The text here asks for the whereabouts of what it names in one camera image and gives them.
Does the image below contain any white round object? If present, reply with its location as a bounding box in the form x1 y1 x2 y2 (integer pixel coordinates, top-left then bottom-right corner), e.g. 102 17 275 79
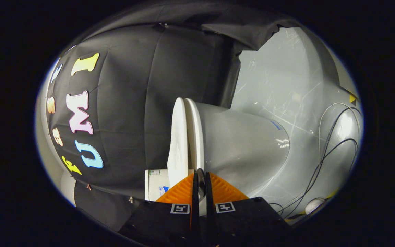
306 198 325 215

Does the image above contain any white toilet lid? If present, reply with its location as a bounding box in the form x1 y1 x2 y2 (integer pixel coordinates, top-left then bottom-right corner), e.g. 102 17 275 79
167 98 189 188

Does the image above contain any white toilet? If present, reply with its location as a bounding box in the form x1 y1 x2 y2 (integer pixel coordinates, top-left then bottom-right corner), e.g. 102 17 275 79
145 99 290 217

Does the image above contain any white floor cable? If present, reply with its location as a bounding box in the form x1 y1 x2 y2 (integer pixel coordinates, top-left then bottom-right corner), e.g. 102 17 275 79
318 102 362 165

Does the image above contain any black backdrop cloth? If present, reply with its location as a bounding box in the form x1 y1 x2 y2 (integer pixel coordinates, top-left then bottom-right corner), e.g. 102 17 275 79
45 0 301 232

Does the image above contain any black floor cable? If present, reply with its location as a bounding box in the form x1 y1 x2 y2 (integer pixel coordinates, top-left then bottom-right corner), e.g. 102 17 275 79
270 107 362 219

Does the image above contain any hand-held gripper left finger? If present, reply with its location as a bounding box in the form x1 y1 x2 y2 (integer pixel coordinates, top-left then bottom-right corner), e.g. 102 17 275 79
119 172 200 246

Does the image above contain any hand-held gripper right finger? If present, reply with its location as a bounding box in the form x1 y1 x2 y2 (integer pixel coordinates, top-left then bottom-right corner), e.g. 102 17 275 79
204 172 290 246

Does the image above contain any black round lid pull tab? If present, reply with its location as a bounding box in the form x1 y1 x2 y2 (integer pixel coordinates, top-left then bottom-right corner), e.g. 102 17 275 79
197 168 207 200

